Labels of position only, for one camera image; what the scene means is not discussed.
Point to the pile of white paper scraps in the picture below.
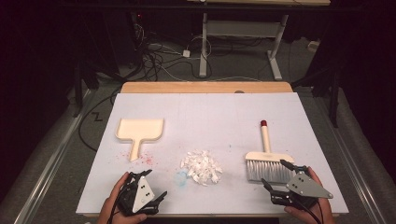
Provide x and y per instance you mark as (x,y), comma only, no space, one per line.
(201,168)

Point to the metal floor rail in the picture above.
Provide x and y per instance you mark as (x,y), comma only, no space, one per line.
(48,171)
(355,172)

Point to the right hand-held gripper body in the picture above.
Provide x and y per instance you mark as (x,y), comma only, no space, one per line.
(306,186)

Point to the person's left hand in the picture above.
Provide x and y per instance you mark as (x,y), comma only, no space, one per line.
(109,214)

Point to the white foam board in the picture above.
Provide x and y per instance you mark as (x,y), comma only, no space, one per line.
(218,105)

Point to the white-legged desk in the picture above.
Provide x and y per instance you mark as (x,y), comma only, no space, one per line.
(204,46)

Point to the white power adapter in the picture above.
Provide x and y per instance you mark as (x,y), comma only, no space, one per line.
(186,53)

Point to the wooden table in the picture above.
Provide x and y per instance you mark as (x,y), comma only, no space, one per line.
(186,87)

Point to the person's right hand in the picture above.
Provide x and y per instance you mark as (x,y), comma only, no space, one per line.
(305,217)

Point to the small white box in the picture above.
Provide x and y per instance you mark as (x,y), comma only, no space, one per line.
(313,46)

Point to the cream plastic dustpan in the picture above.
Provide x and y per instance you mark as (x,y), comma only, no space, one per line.
(140,129)

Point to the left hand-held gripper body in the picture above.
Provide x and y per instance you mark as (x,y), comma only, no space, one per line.
(141,196)

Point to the cream brush with red tip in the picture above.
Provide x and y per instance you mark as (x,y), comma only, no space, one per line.
(265,137)

